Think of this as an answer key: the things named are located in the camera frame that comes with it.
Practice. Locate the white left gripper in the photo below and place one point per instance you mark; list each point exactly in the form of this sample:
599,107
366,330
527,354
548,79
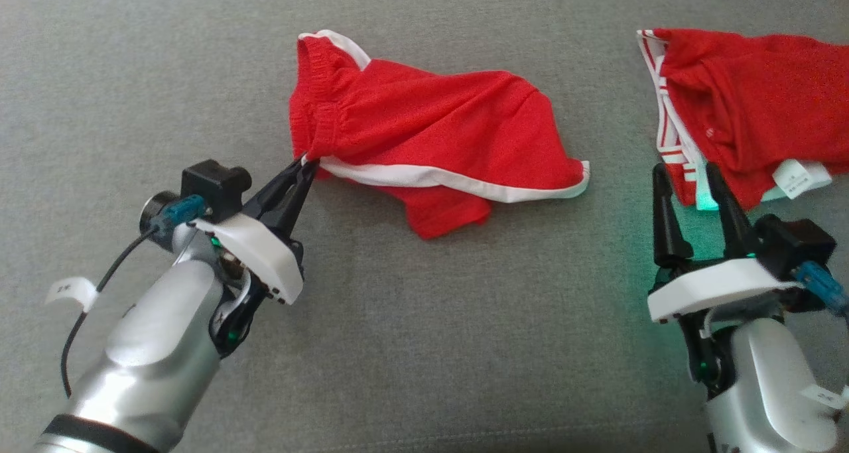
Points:
265,254

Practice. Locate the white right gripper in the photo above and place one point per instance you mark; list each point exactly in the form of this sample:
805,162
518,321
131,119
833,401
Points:
716,287

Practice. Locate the red white jersey shirt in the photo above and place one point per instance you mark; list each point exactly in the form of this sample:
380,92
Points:
763,101

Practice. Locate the red shorts with white trim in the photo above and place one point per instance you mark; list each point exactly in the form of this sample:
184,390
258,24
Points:
431,121

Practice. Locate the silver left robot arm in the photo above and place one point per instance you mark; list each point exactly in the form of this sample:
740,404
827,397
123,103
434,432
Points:
152,353

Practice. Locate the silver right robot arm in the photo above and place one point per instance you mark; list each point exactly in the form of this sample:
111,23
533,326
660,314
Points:
769,387

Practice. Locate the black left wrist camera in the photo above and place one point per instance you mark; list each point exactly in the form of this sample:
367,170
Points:
215,188

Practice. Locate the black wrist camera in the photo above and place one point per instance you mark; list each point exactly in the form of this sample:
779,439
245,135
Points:
796,241
215,188

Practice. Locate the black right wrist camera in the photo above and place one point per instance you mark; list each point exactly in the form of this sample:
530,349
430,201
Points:
796,241

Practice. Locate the blue left camera connector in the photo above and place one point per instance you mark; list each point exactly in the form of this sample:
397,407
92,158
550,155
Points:
179,211

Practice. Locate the blue camera connector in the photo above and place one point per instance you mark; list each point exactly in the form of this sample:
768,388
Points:
179,211
822,287

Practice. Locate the blue right camera connector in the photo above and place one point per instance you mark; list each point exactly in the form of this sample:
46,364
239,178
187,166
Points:
822,287

